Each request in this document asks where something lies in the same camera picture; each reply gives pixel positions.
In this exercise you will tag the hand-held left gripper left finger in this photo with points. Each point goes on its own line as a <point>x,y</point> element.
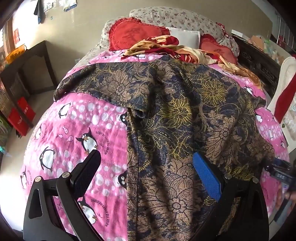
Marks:
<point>86,171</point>

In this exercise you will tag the red wall sign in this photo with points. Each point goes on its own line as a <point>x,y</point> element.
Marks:
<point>16,34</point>

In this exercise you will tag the orange basket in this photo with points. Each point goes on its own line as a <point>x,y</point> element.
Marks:
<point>16,52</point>

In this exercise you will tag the person's right hand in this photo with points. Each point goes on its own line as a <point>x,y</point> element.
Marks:
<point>291,195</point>

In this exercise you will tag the red box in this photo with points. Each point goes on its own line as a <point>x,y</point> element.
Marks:
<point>20,115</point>

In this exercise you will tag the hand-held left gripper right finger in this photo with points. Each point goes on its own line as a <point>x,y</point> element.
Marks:
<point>208,176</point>

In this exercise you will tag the white baby seat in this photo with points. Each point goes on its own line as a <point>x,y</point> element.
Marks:
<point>286,69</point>

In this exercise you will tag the dark carved wooden bedframe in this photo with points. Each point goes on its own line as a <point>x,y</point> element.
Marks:
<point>259,62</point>

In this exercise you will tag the dark wooden cabinet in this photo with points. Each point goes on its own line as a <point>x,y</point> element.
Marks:
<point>34,64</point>

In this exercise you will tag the small floral print pillow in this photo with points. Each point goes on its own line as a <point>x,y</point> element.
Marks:
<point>105,30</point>

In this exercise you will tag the large floral print pillow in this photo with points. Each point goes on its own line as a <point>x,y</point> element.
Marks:
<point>180,18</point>

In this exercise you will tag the dark floral patterned garment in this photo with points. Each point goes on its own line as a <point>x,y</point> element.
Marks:
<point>161,115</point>

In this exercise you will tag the red cloth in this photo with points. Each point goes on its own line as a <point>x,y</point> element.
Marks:
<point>285,99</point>

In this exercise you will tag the red and beige crumpled quilt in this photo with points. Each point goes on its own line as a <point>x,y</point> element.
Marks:
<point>161,46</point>

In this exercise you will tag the white flat box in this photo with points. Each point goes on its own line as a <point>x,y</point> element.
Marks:
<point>239,34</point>

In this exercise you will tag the red ruffled heart pillow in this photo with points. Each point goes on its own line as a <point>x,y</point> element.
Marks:
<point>217,49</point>
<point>129,34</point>

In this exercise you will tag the white pillow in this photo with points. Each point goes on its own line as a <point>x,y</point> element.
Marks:
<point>187,37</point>

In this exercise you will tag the pink penguin print blanket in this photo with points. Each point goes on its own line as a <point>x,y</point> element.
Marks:
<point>76,115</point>

